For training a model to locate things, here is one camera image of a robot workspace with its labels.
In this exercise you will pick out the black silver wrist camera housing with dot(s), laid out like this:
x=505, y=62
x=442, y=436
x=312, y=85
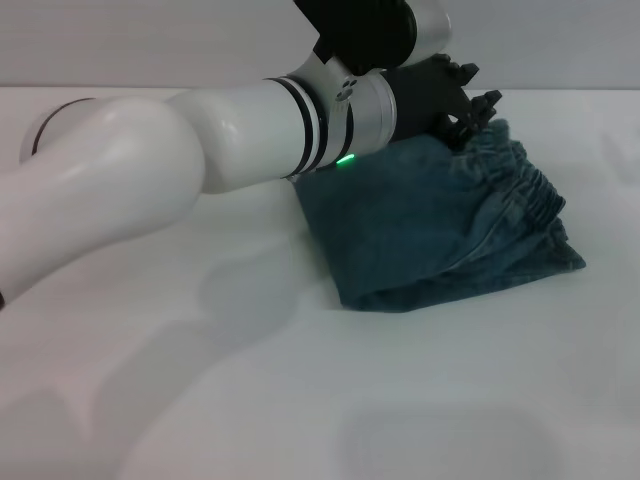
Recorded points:
x=370, y=30

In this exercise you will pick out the blue denim shorts with embroidery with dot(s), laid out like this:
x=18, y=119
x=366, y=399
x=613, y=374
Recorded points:
x=425, y=230

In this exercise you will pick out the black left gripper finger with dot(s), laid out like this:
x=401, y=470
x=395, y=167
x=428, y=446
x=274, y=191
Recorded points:
x=472, y=115
x=466, y=72

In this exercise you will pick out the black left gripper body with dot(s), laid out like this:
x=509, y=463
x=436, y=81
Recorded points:
x=425, y=97

